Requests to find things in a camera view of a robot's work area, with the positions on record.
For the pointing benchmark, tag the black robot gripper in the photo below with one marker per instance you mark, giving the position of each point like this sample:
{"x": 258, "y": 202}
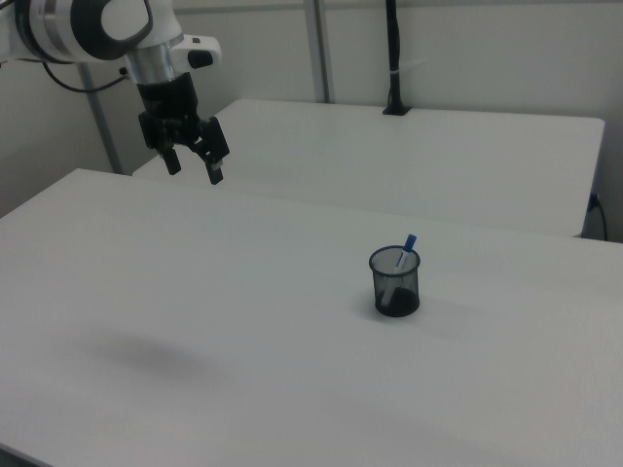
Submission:
{"x": 170, "y": 104}

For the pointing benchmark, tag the blue and white marker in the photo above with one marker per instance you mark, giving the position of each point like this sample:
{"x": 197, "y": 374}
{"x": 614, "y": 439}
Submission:
{"x": 411, "y": 240}

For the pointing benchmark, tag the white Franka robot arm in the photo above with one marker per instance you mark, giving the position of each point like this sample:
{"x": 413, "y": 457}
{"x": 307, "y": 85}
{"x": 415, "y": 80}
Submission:
{"x": 48, "y": 29}

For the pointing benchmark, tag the black pole with white tie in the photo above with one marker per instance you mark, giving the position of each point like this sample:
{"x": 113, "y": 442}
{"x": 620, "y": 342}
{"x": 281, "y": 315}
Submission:
{"x": 394, "y": 48}

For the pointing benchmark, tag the grey aluminium partition post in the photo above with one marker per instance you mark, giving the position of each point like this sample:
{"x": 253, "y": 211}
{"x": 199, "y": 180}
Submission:
{"x": 103, "y": 136}
{"x": 321, "y": 48}

